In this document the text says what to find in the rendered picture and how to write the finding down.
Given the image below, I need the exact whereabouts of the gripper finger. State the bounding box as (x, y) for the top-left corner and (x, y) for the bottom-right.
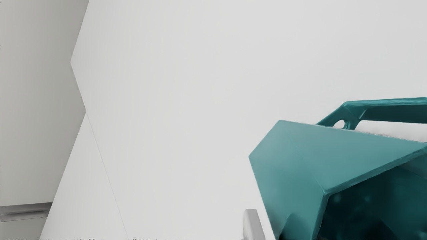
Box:
(243, 209), (276, 240)

